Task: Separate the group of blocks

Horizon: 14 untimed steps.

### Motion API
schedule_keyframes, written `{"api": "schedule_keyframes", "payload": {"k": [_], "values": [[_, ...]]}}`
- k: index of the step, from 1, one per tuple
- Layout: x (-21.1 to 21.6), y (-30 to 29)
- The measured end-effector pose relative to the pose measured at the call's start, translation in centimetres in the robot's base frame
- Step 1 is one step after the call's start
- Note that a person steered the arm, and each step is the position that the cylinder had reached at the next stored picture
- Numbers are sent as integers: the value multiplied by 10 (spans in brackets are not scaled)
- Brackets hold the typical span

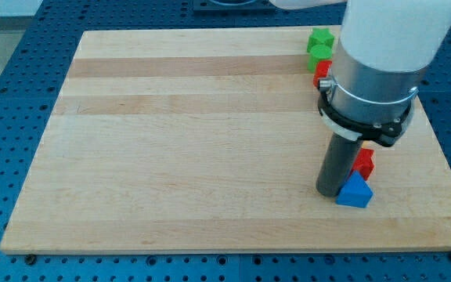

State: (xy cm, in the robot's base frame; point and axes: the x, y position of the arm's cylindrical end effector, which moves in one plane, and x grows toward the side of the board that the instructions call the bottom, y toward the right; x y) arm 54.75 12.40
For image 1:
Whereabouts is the green star block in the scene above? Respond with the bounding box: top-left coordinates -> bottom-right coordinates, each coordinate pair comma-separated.
306,28 -> 335,52

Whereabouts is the wooden board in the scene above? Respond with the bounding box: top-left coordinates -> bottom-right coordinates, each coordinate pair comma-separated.
0,26 -> 451,255

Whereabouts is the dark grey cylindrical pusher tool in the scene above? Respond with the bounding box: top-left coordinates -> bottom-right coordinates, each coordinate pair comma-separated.
316,133 -> 363,197

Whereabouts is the blue triangular block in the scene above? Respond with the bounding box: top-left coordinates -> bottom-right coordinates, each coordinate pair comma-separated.
336,172 -> 373,208

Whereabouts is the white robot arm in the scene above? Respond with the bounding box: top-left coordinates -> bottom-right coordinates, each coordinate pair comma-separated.
317,0 -> 451,147

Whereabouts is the green cylinder block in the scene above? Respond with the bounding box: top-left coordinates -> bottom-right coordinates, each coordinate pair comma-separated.
307,45 -> 333,73

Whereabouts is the red star block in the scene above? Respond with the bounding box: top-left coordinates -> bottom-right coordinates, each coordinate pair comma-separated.
350,148 -> 375,181

